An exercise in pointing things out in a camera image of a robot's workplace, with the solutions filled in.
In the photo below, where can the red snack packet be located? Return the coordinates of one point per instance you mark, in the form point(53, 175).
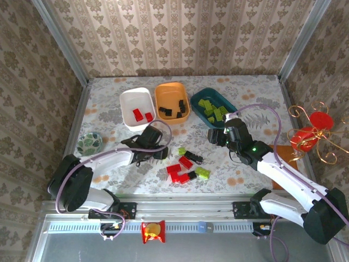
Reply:
point(152, 232)

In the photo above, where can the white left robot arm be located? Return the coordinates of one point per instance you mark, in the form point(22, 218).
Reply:
point(109, 161)

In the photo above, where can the black long lego brick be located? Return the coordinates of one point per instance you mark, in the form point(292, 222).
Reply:
point(193, 157)

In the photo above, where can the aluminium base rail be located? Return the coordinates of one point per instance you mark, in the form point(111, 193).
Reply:
point(185, 207)

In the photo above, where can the orange brown board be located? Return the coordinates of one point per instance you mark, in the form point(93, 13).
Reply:
point(289, 151)

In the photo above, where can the black small lego brick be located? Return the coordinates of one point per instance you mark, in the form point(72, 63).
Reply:
point(184, 109)
point(181, 103)
point(162, 109)
point(192, 175)
point(169, 111)
point(179, 115)

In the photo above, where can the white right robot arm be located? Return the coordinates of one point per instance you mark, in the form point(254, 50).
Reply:
point(286, 177)

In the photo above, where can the orange plastic container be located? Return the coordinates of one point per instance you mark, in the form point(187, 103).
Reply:
point(170, 94)

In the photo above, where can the red lego brick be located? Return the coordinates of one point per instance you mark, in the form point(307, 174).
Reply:
point(174, 168)
point(186, 162)
point(175, 177)
point(137, 114)
point(149, 116)
point(184, 178)

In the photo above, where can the aluminium frame post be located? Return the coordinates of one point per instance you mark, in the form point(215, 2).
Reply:
point(61, 41)
point(302, 41)

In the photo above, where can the floral print tablecloth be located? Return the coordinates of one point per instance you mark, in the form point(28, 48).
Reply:
point(259, 84)

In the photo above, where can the small circuit board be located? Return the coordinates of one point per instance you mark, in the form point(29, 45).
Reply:
point(111, 226)

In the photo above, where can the aluminium table side rail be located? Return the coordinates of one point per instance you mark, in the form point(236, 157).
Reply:
point(79, 114)

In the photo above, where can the white plastic container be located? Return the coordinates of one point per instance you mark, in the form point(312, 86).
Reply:
point(131, 99)

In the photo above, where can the small grey block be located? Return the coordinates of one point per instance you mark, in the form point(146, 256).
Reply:
point(209, 227)

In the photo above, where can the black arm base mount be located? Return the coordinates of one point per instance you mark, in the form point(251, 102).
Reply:
point(241, 210)
point(129, 211)

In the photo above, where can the red round ornament cup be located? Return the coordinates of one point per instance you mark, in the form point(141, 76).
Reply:
point(301, 140)
point(321, 120)

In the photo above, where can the green small lego brick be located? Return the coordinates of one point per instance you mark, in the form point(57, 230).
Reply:
point(211, 119)
point(181, 151)

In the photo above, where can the teal plastic container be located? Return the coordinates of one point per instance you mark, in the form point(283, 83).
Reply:
point(219, 99)

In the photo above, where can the leaf pattern bowl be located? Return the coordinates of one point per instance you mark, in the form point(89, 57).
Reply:
point(90, 143)

